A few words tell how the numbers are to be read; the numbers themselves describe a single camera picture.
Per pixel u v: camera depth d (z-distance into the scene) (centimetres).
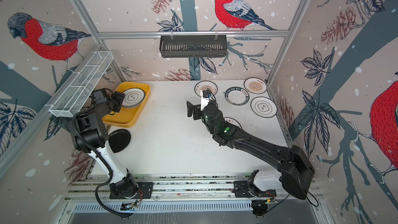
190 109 65
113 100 87
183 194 73
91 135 53
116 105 89
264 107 106
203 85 118
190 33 88
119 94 93
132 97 110
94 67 87
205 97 62
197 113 66
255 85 118
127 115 100
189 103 70
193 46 107
